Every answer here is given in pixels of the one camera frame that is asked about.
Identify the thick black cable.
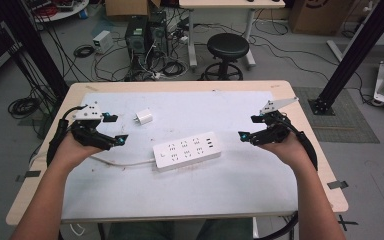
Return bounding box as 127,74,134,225
256,211,300,240

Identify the large cardboard box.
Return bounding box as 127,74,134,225
288,0,356,36

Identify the white power supply box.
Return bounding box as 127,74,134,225
92,29,114,54

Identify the black computer tower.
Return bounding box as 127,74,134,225
124,15,150,81
148,11,170,58

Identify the white charger plug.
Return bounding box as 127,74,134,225
133,108,154,126

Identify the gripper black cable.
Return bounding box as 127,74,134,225
45,104,88,168
276,114,319,172

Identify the grey floor mat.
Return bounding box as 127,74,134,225
293,86,381,144

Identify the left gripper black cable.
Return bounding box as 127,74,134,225
45,104,88,168

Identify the white power strip cable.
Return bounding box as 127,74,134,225
88,154,157,168

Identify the white desk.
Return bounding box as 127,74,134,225
178,0,286,69

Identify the grey tape piece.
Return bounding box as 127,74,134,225
326,179,350,190
15,169,42,183

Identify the small cardboard box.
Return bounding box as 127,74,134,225
104,0,149,18

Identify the person's right hand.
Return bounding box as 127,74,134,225
259,132,310,171

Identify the white table mat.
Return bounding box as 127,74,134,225
60,90,299,224

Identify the black cable coil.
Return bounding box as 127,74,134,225
161,60,186,78
7,96,43,120
73,44,96,59

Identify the black round stool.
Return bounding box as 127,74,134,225
199,32,250,82

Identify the white power strip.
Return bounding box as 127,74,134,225
152,130,223,173

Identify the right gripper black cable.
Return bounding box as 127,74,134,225
276,114,319,172

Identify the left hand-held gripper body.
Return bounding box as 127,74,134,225
70,101,112,150

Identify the person's left hand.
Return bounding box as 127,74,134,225
51,133,103,170

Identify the black metal post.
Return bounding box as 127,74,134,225
308,0,384,117
0,0,70,101

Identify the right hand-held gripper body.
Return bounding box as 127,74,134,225
254,97,300,146

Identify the round white table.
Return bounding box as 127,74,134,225
23,0,90,24

